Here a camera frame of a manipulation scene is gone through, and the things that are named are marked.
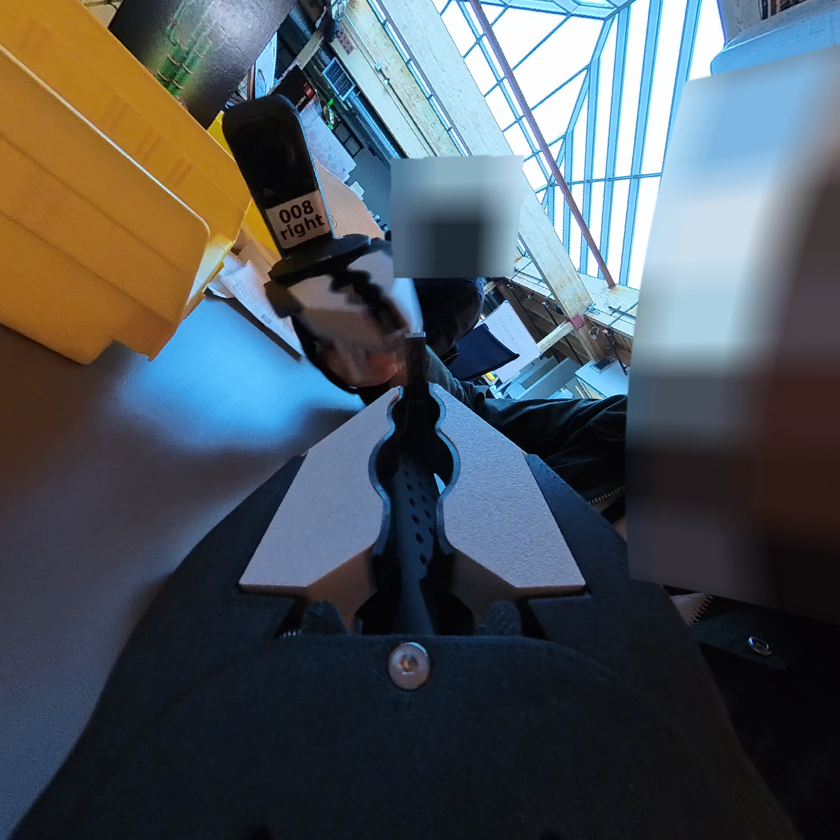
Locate skylight window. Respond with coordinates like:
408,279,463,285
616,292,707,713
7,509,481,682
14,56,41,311
371,0,729,293

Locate person's right forearm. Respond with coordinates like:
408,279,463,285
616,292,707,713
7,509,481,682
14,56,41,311
420,348,630,506

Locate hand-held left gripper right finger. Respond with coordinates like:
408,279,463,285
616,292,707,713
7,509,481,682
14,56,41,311
430,382,587,623

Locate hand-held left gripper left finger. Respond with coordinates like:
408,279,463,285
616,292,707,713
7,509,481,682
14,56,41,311
238,386,403,623

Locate black perforated pad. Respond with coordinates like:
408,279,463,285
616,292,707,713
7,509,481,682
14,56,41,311
384,453,454,634

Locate white papers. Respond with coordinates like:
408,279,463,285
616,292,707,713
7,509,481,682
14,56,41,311
209,248,309,358

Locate white board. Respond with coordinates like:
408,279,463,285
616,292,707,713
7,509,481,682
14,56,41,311
484,301,546,358

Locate large yellow plastic bin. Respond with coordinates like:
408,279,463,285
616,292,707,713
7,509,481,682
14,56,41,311
0,0,266,365

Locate red ceiling pipe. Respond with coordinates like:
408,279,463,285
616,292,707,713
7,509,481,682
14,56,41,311
467,0,618,290

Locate black panel with green print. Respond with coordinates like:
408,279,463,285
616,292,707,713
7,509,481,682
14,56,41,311
108,0,299,129

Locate person's right hand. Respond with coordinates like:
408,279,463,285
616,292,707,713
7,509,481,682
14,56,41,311
328,346,404,391

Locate dark blue fabric chair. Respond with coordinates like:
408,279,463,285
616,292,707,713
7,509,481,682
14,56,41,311
453,322,540,367

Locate grey desk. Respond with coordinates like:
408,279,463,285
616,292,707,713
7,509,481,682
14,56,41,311
0,289,401,837

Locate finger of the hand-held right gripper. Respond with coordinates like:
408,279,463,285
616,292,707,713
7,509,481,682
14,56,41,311
350,249,425,337
287,276,404,357

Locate dark thin toy brick plate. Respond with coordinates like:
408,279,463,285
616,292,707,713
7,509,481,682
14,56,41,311
406,332,429,403

